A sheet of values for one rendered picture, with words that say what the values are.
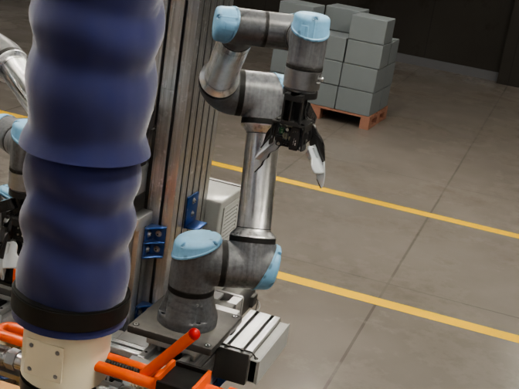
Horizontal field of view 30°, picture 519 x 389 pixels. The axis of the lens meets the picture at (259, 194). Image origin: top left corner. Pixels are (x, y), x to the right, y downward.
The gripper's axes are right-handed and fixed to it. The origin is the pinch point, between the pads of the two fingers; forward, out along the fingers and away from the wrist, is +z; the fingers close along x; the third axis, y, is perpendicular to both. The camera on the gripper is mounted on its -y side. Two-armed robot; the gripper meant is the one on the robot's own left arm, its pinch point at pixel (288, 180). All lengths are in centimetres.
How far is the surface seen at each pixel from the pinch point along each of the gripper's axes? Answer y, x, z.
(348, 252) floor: -371, -51, 153
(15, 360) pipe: 37, -40, 39
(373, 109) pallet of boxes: -722, -115, 135
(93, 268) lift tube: 41.9, -22.6, 12.1
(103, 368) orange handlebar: 38, -20, 33
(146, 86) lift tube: 36.3, -18.7, -22.0
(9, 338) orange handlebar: 38, -41, 33
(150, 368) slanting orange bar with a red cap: 36.7, -11.1, 31.4
